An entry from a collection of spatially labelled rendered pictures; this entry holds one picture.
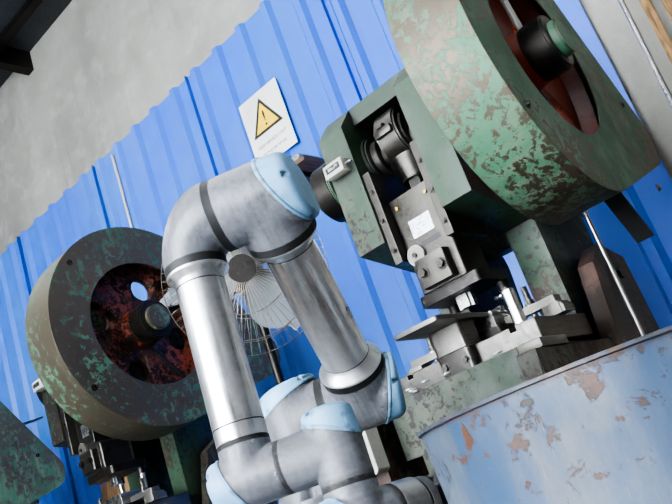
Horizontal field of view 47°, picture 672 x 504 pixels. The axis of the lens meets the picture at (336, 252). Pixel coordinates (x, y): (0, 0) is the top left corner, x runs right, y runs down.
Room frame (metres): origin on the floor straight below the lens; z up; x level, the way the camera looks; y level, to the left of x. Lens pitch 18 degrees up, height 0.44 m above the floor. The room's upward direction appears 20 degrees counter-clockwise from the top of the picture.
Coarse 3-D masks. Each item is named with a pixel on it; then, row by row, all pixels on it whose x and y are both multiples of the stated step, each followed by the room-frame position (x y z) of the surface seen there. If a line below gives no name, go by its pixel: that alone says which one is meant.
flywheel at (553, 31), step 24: (504, 0) 1.77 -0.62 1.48; (528, 0) 1.96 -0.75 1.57; (504, 24) 1.86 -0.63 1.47; (528, 24) 1.74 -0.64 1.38; (552, 24) 1.72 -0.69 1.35; (528, 48) 1.74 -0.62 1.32; (552, 48) 1.72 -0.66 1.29; (528, 72) 1.77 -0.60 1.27; (552, 72) 1.78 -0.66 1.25; (576, 72) 2.05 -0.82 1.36; (552, 96) 1.95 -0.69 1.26; (576, 96) 2.06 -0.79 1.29; (576, 120) 2.03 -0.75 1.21
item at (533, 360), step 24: (600, 264) 2.16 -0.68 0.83; (624, 264) 2.32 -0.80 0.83; (600, 288) 2.11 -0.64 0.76; (624, 288) 2.24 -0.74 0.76; (600, 312) 2.11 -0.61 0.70; (624, 312) 2.17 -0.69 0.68; (648, 312) 2.32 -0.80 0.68; (552, 336) 1.75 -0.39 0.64; (600, 336) 2.10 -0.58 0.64; (624, 336) 2.10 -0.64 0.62; (528, 360) 1.69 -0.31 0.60; (552, 360) 1.72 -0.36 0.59; (576, 360) 1.81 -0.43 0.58
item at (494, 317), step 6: (492, 312) 1.99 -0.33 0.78; (498, 312) 2.02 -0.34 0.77; (504, 312) 2.04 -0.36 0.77; (486, 318) 2.00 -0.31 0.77; (492, 318) 1.99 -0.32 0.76; (498, 318) 2.01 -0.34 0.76; (480, 324) 2.01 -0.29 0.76; (486, 324) 2.00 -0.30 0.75; (492, 324) 1.99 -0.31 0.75; (498, 324) 2.00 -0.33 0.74; (480, 330) 2.01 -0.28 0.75
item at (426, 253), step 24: (408, 192) 2.00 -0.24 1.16; (408, 216) 2.02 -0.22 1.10; (432, 216) 1.98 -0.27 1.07; (408, 240) 2.03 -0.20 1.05; (432, 240) 1.99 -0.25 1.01; (456, 240) 1.96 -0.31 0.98; (432, 264) 1.98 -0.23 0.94; (456, 264) 1.97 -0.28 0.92; (480, 264) 2.03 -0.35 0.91; (432, 288) 2.03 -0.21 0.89
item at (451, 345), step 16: (432, 320) 1.80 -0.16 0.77; (448, 320) 1.85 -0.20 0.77; (464, 320) 1.92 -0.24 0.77; (480, 320) 2.00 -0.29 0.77; (400, 336) 1.86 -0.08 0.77; (416, 336) 1.91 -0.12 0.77; (432, 336) 1.95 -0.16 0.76; (448, 336) 1.92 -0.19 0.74; (464, 336) 1.90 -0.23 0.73; (448, 352) 1.93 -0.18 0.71; (464, 352) 1.91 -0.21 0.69; (448, 368) 1.94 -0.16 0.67; (464, 368) 1.92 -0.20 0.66
